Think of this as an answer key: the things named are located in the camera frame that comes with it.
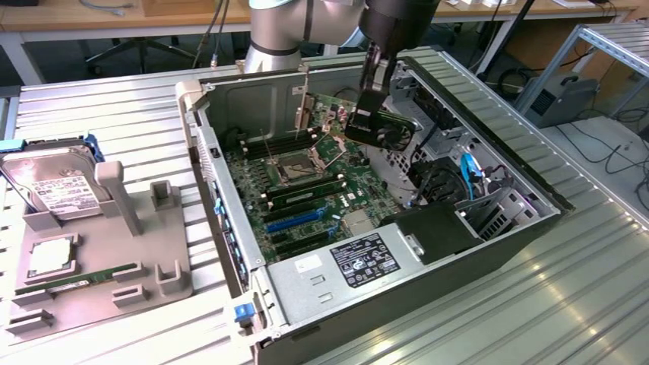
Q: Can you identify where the blue case latch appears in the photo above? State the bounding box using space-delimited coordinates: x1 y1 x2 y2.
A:
232 303 255 325

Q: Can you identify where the CPU socket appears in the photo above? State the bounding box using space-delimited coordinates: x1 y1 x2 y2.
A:
268 150 319 187

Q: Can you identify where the thin metal locking lever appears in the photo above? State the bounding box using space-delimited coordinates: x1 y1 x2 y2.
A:
259 128 279 163

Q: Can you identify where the blue flat wire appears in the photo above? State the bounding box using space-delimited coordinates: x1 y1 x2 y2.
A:
460 151 484 202

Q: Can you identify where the green motherboard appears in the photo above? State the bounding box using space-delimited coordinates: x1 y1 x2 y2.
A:
223 127 409 266

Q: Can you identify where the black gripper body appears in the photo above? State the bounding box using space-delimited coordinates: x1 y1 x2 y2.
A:
359 0 439 58

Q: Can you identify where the installed green RAM stick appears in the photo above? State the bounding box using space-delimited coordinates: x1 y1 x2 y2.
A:
268 186 349 211

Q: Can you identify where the blue disk bracket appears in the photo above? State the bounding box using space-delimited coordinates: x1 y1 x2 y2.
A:
0 131 107 164

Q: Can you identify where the office chair base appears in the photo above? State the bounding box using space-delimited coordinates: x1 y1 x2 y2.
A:
83 36 200 75

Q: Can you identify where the silver CPU chip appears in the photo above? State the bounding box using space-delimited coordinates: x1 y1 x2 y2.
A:
28 240 76 278

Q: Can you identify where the light blue cable coil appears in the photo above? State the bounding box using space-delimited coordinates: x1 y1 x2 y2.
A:
79 0 136 17

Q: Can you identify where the wooden desk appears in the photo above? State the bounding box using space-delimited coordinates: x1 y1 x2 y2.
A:
0 0 639 87

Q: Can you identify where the black plastic duct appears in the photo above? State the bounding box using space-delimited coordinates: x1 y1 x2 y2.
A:
380 201 484 266

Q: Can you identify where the aluminium frame rack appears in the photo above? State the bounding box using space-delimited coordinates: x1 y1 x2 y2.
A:
527 21 649 115

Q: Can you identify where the black long expansion slot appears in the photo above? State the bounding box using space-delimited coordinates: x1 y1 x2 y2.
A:
276 241 333 262
271 230 329 249
261 200 325 226

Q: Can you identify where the black floor cable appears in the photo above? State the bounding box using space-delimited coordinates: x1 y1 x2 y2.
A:
552 109 649 183

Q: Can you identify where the silver hard disk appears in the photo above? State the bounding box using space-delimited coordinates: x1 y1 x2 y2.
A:
0 146 103 222

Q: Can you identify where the metal socket cover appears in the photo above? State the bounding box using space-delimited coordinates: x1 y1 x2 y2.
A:
308 131 351 168

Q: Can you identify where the grey parts rack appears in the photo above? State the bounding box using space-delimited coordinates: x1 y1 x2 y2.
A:
0 159 197 338

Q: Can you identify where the grey box with handle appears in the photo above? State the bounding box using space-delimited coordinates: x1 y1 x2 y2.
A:
516 74 600 129

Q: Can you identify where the grey hanging cable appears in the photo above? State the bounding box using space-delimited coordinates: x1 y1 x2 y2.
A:
190 0 229 70

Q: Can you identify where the silver chipset heatsink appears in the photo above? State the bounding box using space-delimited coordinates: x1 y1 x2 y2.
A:
341 211 380 231

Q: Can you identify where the loose green RAM stick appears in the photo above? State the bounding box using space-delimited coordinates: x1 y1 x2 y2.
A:
14 263 139 297

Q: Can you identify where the blue expansion slot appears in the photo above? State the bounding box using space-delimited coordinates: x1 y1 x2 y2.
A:
265 211 329 235

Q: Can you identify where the grey power supply with label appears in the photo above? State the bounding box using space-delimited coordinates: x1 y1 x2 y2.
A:
265 222 427 329

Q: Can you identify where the black stand pole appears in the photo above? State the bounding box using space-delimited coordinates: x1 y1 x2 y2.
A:
476 0 537 79

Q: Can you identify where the green graphics card with fan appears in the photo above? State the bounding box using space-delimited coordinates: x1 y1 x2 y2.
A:
292 62 421 153

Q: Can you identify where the metal disk bay cage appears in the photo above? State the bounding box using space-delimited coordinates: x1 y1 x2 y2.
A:
367 64 488 208

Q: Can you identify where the open black PC case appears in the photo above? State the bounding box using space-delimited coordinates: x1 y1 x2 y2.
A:
175 56 577 365

